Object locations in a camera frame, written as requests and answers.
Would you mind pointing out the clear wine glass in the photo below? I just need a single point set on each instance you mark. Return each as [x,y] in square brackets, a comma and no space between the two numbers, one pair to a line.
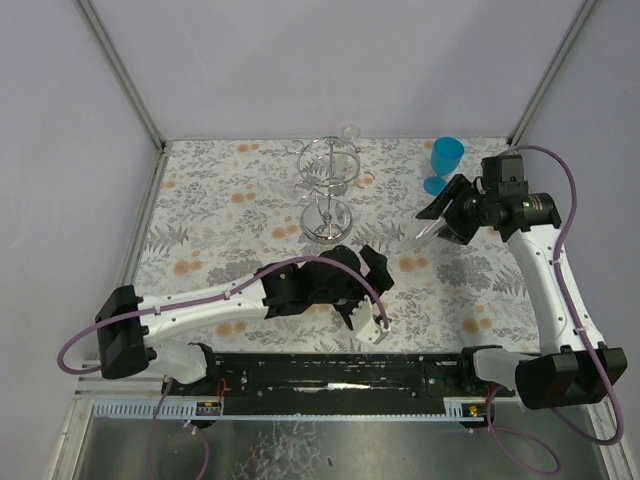
[422,235]
[349,131]

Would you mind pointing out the aluminium frame post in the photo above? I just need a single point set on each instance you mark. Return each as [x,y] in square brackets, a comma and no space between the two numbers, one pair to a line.
[577,25]
[96,26]

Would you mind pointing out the blue plastic wine glass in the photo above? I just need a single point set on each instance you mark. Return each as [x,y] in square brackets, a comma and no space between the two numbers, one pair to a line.
[446,155]

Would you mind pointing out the aluminium frame post left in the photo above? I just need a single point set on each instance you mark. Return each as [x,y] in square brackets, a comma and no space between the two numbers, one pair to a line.
[96,26]

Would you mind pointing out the chrome wine glass rack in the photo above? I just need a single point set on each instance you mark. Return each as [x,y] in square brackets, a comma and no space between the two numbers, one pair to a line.
[327,166]

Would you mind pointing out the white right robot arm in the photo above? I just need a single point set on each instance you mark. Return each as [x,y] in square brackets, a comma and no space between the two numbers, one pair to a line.
[574,364]

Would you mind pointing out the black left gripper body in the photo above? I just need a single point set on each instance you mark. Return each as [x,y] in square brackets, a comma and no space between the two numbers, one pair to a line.
[357,270]

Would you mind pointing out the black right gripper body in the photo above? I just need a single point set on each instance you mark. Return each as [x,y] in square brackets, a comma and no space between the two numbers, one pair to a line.
[460,214]

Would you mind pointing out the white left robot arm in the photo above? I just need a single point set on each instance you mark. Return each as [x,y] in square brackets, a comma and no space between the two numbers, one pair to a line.
[140,333]

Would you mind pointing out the floral tablecloth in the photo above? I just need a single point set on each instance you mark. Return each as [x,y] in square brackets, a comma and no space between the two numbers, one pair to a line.
[281,246]

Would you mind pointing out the aluminium frame post right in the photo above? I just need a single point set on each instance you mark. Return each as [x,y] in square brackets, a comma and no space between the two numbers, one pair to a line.
[577,25]

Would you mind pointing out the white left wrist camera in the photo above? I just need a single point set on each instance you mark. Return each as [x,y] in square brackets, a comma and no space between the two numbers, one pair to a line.
[366,323]

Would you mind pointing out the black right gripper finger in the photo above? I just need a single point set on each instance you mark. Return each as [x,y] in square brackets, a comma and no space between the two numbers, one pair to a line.
[461,224]
[456,191]

